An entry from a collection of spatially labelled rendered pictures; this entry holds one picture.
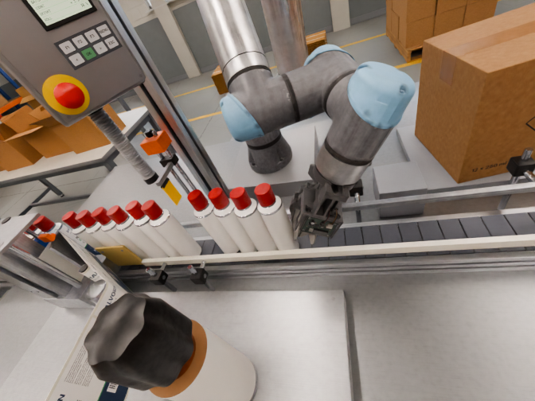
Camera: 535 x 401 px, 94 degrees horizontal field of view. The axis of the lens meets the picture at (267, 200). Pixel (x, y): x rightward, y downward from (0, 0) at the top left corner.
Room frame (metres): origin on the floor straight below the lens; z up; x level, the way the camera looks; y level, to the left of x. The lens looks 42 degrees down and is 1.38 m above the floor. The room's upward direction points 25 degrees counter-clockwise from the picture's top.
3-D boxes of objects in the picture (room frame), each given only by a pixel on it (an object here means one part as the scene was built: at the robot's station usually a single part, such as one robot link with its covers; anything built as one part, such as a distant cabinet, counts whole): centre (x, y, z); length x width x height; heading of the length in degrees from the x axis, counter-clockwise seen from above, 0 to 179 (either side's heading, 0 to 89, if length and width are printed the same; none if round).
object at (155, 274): (0.45, 0.33, 0.89); 0.06 x 0.03 x 0.12; 155
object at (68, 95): (0.48, 0.21, 1.32); 0.04 x 0.03 x 0.04; 120
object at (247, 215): (0.39, 0.05, 0.98); 0.05 x 0.05 x 0.20
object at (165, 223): (0.48, 0.25, 0.98); 0.05 x 0.05 x 0.20
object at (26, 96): (5.16, 2.69, 0.97); 0.52 x 0.36 x 0.37; 157
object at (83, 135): (2.18, 1.01, 0.97); 0.51 x 0.42 x 0.37; 160
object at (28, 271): (0.53, 0.56, 1.01); 0.14 x 0.13 x 0.26; 65
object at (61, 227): (0.64, 0.58, 0.98); 0.05 x 0.05 x 0.20
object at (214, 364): (0.15, 0.19, 1.03); 0.09 x 0.09 x 0.30
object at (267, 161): (0.72, -0.07, 0.95); 0.15 x 0.15 x 0.10
